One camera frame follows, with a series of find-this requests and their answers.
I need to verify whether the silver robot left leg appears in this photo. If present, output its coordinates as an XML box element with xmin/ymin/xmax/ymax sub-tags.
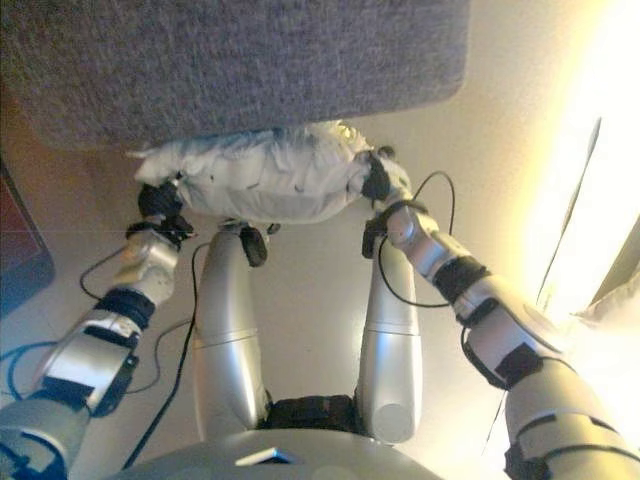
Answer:
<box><xmin>192</xmin><ymin>224</ymin><xmax>274</xmax><ymax>442</ymax></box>

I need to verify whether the glossy brown wooden cabinet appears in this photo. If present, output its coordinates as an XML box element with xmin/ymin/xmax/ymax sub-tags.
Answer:
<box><xmin>0</xmin><ymin>158</ymin><xmax>56</xmax><ymax>317</ymax></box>

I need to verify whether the silver robot torso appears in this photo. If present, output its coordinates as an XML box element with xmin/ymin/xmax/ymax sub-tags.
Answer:
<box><xmin>119</xmin><ymin>393</ymin><xmax>447</xmax><ymax>480</ymax></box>

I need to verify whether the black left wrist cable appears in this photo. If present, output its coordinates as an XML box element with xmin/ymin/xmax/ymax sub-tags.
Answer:
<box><xmin>78</xmin><ymin>242</ymin><xmax>202</xmax><ymax>472</ymax></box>

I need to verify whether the white fringed cushion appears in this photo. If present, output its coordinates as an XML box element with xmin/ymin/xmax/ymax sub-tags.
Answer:
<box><xmin>124</xmin><ymin>119</ymin><xmax>414</xmax><ymax>224</ymax></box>

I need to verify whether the grey fabric armchair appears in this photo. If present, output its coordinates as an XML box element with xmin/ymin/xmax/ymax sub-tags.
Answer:
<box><xmin>0</xmin><ymin>0</ymin><xmax>474</xmax><ymax>152</ymax></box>

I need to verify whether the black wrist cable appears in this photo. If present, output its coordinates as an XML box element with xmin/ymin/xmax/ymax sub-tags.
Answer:
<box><xmin>374</xmin><ymin>170</ymin><xmax>457</xmax><ymax>309</ymax></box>
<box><xmin>78</xmin><ymin>242</ymin><xmax>202</xmax><ymax>472</ymax></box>

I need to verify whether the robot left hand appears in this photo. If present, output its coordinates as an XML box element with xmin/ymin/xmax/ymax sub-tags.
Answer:
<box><xmin>137</xmin><ymin>172</ymin><xmax>194</xmax><ymax>237</ymax></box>

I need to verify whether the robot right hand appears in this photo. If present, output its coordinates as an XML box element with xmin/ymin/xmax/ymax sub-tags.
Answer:
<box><xmin>357</xmin><ymin>144</ymin><xmax>401</xmax><ymax>211</ymax></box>

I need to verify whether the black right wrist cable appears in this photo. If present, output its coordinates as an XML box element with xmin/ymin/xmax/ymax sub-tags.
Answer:
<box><xmin>374</xmin><ymin>170</ymin><xmax>457</xmax><ymax>309</ymax></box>

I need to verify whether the thin dark stick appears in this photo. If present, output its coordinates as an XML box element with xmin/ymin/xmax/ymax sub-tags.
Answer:
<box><xmin>536</xmin><ymin>116</ymin><xmax>604</xmax><ymax>307</ymax></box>

